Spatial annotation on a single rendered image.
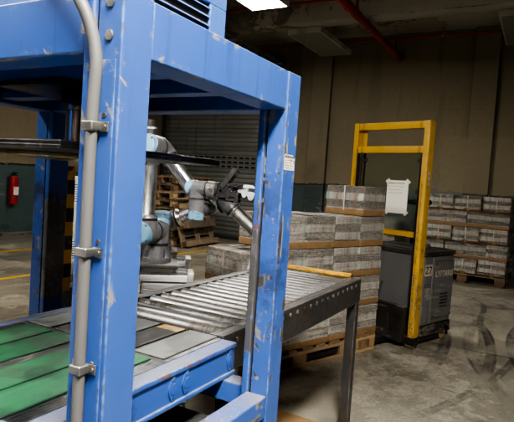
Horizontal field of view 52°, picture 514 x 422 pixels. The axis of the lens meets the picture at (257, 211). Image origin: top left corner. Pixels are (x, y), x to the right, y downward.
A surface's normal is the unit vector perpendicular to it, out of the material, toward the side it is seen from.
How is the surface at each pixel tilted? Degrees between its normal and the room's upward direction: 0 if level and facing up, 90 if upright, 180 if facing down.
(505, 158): 90
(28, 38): 90
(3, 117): 90
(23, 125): 90
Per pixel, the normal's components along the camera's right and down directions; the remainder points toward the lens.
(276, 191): -0.48, 0.01
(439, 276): 0.66, 0.08
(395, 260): -0.75, -0.01
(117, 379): 0.88, 0.08
